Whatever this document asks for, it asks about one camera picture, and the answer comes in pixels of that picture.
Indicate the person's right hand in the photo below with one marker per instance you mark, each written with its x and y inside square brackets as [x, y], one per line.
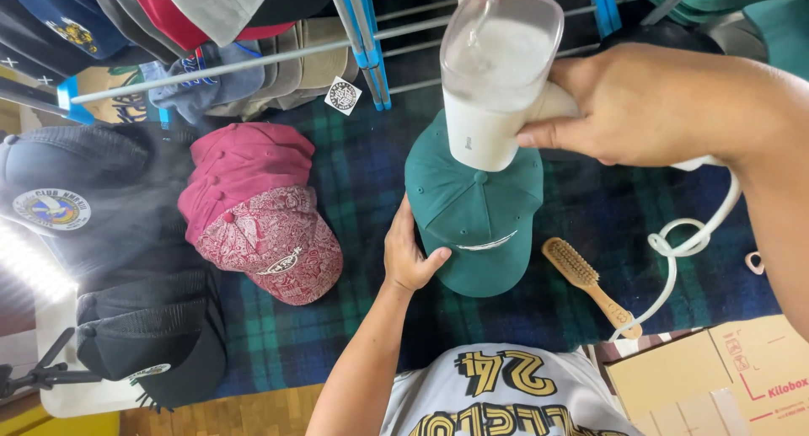
[657, 107]

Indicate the person's left hand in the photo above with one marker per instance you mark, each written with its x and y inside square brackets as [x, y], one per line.
[404, 259]

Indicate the green baseball cap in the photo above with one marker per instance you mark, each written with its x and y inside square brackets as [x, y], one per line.
[477, 227]

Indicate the white handheld garment steamer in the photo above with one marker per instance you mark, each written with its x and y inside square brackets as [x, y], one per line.
[493, 76]

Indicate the dark plaid blanket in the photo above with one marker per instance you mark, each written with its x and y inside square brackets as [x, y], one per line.
[366, 189]

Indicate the red patterned baseball cap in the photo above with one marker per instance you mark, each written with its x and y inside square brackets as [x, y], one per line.
[272, 246]

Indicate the green cloth heap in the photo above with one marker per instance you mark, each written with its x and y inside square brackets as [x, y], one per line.
[752, 12]

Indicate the person's white printed shirt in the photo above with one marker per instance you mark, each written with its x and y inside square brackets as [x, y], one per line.
[505, 392]

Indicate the white square hang tag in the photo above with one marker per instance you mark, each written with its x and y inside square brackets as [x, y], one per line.
[343, 95]

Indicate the wooden bristle brush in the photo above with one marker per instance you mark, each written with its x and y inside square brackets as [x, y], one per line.
[584, 275]

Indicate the maroon baseball cap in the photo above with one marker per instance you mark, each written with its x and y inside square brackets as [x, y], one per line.
[208, 202]
[246, 148]

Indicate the khaki baseball cap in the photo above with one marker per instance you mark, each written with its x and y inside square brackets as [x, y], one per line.
[309, 60]

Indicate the grey and blue drying rack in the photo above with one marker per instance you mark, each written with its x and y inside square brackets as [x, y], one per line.
[360, 38]

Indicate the black mesh cap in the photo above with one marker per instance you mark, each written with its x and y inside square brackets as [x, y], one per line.
[164, 354]
[145, 297]

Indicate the blue-grey baseball cap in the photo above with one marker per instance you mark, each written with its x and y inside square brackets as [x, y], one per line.
[202, 79]

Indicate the brown cardboard box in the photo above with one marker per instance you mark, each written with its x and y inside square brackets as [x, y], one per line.
[714, 385]

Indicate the black cap with round patch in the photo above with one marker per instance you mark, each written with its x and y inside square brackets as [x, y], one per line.
[101, 196]

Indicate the grey baseball cap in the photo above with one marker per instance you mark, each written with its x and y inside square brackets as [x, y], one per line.
[215, 3]

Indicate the tan cloth with green print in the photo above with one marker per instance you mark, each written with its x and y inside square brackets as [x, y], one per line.
[117, 98]

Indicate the black tripod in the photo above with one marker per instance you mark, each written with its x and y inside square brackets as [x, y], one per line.
[44, 373]

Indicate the navy cap with yellow emblem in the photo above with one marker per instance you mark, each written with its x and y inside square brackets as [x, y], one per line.
[69, 19]

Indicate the black cap with white crosses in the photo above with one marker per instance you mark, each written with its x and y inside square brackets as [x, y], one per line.
[25, 50]

